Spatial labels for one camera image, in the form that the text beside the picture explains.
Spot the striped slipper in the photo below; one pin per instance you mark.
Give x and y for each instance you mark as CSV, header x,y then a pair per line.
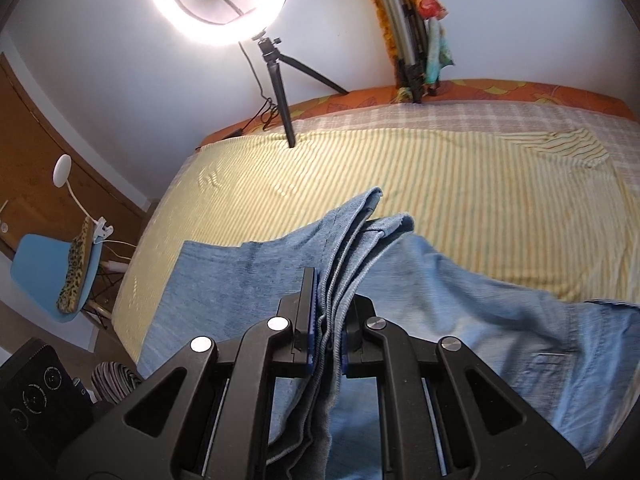
x,y
112,377

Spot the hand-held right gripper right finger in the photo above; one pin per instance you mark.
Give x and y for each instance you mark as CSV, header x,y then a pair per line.
x,y
356,346

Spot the brown wooden door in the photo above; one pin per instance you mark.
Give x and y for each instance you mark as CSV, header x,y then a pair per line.
x,y
50,125

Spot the blue denim pants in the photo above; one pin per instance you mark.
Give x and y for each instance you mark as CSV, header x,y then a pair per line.
x,y
450,300

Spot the black box with circles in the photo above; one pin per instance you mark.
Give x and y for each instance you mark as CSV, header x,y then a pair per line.
x,y
35,385

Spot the colourful scarf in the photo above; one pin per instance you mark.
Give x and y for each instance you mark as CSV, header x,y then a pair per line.
x,y
430,5

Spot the orange patterned mattress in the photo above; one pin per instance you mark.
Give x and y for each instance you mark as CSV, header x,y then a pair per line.
x,y
500,91

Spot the orange fringed cloth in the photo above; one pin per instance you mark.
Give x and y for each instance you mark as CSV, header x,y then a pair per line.
x,y
387,42

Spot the blue chair with wooden legs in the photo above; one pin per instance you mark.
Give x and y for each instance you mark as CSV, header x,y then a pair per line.
x,y
40,270

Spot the beige checked bed sheet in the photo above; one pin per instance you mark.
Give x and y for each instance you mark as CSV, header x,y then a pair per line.
x,y
450,115

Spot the white clip lamp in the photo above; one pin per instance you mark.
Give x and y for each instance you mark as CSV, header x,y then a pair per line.
x,y
62,170

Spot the small black tripod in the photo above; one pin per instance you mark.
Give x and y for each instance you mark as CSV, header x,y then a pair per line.
x,y
280,95

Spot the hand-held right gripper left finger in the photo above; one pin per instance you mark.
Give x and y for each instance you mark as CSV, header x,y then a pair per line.
x,y
311,322

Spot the leopard print cushion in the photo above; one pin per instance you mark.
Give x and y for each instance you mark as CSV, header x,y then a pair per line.
x,y
75,270

